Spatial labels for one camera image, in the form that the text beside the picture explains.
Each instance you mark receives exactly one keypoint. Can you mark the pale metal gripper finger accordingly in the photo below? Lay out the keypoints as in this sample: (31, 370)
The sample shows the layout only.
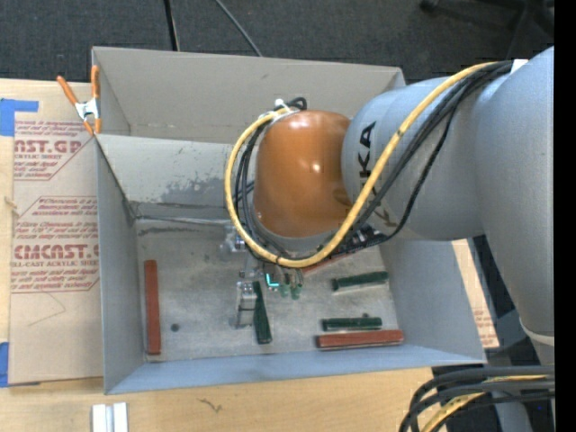
(245, 299)
(233, 242)

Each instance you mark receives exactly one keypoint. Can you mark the black cylinder on white bracket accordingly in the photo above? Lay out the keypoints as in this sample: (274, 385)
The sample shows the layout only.
(363, 236)

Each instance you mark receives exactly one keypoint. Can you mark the dark green flat block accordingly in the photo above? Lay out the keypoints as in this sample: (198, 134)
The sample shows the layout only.
(262, 317)
(360, 281)
(351, 324)

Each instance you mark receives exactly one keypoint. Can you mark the grey metal bin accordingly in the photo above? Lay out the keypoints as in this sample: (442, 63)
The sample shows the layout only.
(198, 286)

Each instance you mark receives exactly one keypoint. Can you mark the brown cardboard board red print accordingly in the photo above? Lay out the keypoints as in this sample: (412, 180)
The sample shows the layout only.
(54, 223)

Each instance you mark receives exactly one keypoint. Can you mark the red-brown flat block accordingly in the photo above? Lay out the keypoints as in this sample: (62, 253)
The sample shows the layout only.
(360, 339)
(152, 308)

